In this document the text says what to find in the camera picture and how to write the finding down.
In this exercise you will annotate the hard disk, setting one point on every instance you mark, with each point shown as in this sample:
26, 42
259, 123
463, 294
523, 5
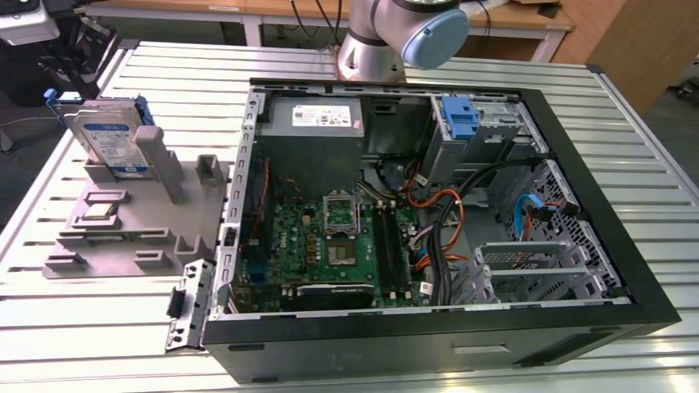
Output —
109, 139

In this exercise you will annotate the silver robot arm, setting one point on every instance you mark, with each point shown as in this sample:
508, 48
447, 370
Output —
365, 53

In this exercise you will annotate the metal disk bay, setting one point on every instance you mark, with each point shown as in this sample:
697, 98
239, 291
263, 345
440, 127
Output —
521, 247

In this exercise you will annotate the silver CPU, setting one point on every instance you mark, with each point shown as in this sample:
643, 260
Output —
97, 210

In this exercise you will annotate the green RAM stick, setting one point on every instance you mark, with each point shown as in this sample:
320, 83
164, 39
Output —
117, 236

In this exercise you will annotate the grey parts rack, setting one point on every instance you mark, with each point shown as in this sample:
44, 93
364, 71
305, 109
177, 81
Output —
164, 229

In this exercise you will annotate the grey power supply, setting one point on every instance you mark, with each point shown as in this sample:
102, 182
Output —
311, 159

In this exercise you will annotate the green motherboard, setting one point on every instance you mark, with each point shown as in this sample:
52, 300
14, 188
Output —
295, 245

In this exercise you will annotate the CPU socket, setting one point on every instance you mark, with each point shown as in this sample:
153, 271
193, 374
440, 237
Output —
343, 254

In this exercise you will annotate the blue drive latch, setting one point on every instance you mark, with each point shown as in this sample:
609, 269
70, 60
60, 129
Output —
461, 118

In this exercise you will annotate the black graphics card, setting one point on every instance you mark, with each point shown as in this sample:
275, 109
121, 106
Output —
332, 296

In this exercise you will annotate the metal drive cage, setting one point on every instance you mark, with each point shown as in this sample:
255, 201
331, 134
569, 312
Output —
491, 139

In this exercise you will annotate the black PC case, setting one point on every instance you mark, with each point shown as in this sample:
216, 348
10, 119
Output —
381, 352

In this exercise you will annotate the brown wooden cabinet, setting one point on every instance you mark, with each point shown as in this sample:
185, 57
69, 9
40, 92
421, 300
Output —
644, 41

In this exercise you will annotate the black chair base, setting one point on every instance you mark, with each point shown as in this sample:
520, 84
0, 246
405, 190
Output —
684, 86

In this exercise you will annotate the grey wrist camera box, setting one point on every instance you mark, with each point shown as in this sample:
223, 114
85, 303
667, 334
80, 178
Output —
26, 24

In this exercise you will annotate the wooden workbench white frame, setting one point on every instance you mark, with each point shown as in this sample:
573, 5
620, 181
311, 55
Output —
519, 20

